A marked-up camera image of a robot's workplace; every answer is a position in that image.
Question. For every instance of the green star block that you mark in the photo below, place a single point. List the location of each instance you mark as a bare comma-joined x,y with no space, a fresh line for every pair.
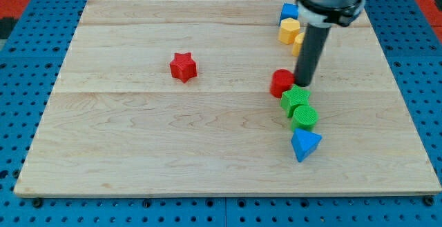
293,98

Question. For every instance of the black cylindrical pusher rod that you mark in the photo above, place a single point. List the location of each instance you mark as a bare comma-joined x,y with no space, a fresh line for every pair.
310,52

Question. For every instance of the yellow cylinder block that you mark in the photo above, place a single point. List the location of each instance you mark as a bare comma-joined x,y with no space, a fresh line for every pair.
297,45

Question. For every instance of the green cylinder block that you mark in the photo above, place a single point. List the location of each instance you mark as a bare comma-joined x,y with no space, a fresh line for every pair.
305,118

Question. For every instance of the blue cube block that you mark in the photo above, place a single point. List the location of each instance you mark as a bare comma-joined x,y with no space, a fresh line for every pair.
289,10

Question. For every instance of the red star block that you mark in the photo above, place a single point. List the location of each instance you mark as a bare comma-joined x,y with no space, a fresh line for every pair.
183,67

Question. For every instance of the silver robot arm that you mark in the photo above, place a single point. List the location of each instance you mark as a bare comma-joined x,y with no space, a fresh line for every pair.
325,13

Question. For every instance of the yellow hexagon block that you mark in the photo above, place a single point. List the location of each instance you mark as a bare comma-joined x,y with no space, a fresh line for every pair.
288,30

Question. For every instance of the wooden board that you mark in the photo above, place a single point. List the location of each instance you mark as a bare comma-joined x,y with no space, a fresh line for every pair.
117,124

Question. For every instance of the red cylinder block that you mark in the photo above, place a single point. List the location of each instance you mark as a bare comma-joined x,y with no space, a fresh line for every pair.
282,80

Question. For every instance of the blue triangle block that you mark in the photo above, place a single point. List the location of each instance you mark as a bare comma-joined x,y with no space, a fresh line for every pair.
304,143

